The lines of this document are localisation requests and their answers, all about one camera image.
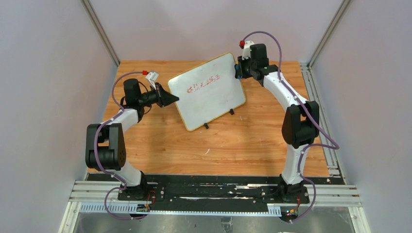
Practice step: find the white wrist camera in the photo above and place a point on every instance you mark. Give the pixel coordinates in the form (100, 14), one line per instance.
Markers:
(151, 77)
(246, 49)

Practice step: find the yellow framed whiteboard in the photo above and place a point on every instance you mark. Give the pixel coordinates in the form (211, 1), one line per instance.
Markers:
(207, 91)

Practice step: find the right aluminium corner post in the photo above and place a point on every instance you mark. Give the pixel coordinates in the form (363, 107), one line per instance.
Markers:
(329, 31)

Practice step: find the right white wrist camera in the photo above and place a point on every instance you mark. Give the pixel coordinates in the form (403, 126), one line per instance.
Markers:
(246, 49)

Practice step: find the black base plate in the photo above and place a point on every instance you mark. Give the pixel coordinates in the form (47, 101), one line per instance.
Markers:
(206, 193)

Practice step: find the aluminium front rail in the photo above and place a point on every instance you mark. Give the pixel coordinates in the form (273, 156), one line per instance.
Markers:
(102, 196)

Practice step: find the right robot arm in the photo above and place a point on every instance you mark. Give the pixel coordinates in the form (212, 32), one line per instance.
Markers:
(301, 116)

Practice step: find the aluminium corner post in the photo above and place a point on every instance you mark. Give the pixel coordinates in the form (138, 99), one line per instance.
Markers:
(87, 4)
(329, 31)

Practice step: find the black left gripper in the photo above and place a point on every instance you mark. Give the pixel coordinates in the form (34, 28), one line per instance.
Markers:
(160, 96)

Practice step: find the left aluminium corner post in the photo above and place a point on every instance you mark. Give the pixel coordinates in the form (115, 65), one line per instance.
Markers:
(87, 4)

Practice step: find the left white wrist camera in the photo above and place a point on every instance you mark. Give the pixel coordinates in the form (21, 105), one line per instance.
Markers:
(151, 77)

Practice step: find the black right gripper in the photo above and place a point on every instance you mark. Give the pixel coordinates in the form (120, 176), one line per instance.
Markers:
(240, 66)

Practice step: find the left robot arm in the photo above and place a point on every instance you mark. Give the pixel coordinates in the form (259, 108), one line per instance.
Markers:
(105, 144)

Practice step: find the blue whiteboard eraser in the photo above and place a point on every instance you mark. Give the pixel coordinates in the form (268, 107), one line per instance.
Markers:
(237, 72)

